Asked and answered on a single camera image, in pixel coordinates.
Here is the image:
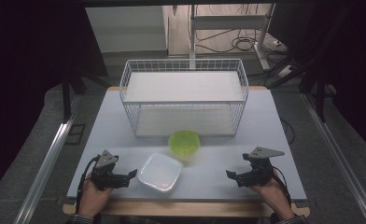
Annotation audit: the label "person's plaid sleeve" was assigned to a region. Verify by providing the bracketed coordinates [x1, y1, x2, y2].
[275, 214, 309, 224]
[65, 214, 95, 224]

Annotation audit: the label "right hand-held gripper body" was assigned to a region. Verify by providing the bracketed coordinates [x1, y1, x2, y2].
[237, 146, 286, 189]

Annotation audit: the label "person's right hand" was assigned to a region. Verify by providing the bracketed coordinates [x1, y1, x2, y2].
[250, 176, 295, 221]

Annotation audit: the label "white desk frame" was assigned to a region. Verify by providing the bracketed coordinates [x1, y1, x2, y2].
[188, 3, 276, 71]

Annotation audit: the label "green translucent plastic bowl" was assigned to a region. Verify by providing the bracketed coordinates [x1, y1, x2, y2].
[167, 130, 202, 158]

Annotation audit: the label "person's left hand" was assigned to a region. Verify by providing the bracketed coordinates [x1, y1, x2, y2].
[77, 178, 114, 218]

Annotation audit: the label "white cabinet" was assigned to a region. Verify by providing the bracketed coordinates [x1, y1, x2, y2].
[85, 5, 170, 54]

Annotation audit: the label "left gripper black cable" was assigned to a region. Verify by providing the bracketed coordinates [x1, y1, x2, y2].
[75, 154, 101, 215]

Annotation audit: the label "black floor frame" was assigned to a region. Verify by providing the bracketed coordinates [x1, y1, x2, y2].
[63, 123, 87, 146]

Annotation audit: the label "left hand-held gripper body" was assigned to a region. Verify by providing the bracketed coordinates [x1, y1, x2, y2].
[90, 149, 131, 191]

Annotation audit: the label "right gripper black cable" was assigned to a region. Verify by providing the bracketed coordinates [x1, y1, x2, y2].
[273, 169, 293, 208]

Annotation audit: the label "wooden table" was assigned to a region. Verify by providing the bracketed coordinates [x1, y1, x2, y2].
[62, 86, 311, 218]

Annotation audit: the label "person's right plaid sleeve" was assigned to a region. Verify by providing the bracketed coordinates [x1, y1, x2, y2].
[275, 214, 309, 224]

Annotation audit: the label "light grey table mat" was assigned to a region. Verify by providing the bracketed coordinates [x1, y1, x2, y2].
[66, 90, 308, 202]

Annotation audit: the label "white power strip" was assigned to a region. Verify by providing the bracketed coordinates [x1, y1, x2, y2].
[276, 64, 295, 79]

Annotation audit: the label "thin black floor cable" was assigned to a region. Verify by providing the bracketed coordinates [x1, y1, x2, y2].
[279, 117, 296, 146]

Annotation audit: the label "aluminium rail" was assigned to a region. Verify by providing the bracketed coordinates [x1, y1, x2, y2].
[12, 92, 79, 224]
[300, 92, 366, 224]

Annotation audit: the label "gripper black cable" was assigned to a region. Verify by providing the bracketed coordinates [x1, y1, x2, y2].
[75, 154, 101, 215]
[273, 169, 293, 208]

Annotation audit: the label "black metal stand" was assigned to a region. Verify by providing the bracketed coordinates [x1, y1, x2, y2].
[61, 69, 110, 124]

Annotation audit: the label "black floor cables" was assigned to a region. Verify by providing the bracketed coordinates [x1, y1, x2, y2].
[193, 27, 287, 54]

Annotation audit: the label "person's left plaid sleeve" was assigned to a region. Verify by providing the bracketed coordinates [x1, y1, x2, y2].
[65, 214, 95, 224]

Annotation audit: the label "white square plastic container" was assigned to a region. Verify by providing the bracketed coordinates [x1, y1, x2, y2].
[136, 152, 184, 193]

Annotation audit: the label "white wire basket shelf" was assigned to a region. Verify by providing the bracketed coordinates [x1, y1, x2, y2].
[119, 58, 249, 138]

